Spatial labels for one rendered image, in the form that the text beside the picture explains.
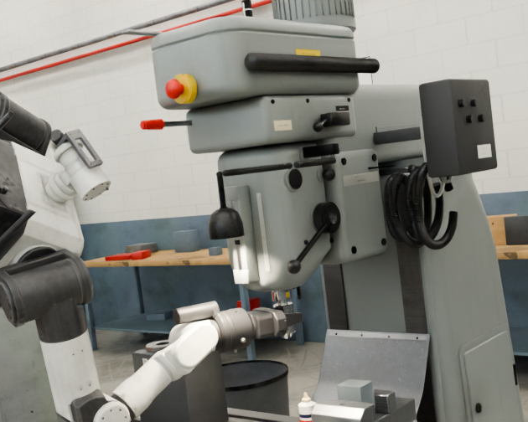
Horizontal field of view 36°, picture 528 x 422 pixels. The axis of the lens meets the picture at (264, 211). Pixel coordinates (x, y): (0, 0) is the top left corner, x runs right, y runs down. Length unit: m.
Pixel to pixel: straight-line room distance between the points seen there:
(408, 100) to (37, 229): 1.05
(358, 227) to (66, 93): 7.67
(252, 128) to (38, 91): 8.20
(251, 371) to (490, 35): 3.19
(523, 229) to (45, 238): 4.29
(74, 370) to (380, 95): 1.01
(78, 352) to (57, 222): 0.26
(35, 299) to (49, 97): 8.20
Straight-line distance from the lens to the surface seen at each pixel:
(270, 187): 1.72
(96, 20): 8.96
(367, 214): 1.93
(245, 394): 3.71
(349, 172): 1.87
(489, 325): 2.31
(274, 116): 1.68
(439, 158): 1.81
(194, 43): 1.66
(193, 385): 2.02
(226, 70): 1.61
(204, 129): 1.77
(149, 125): 1.71
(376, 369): 2.15
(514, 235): 5.57
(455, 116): 1.80
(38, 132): 1.83
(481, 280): 2.28
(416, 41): 6.43
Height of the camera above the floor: 1.58
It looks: 3 degrees down
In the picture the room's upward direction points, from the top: 7 degrees counter-clockwise
